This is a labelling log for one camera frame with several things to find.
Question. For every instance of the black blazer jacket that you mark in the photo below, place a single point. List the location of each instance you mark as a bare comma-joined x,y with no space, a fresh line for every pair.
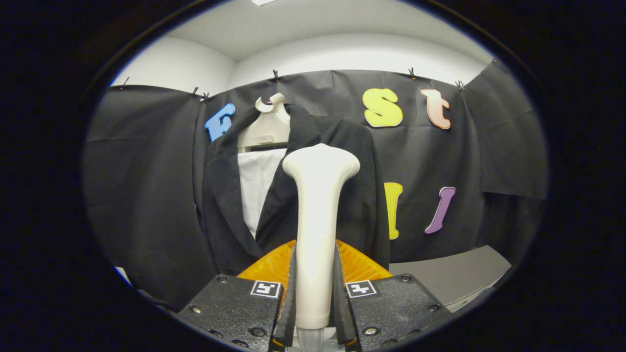
352,195

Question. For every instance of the white garment steamer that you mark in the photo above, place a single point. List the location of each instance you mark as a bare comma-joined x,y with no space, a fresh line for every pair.
318,220

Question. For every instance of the black backdrop cloth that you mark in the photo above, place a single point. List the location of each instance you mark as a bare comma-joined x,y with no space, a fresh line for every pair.
146,195

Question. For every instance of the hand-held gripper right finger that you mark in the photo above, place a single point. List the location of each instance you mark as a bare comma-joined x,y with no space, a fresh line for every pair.
342,313

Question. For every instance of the grey cabinet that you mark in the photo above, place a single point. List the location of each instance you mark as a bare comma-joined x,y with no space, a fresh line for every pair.
450,278

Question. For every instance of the row of black clips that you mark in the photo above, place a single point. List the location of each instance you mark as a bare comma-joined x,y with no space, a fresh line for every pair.
275,75

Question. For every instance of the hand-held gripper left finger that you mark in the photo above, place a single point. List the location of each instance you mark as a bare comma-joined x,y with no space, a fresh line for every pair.
288,318

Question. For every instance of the white shirt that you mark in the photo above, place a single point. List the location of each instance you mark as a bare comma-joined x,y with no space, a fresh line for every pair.
257,186

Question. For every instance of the cream plastic hanger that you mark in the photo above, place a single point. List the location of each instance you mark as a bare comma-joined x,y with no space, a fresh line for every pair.
269,129

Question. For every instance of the ceiling light panel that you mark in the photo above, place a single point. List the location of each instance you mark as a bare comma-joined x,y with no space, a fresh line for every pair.
264,2

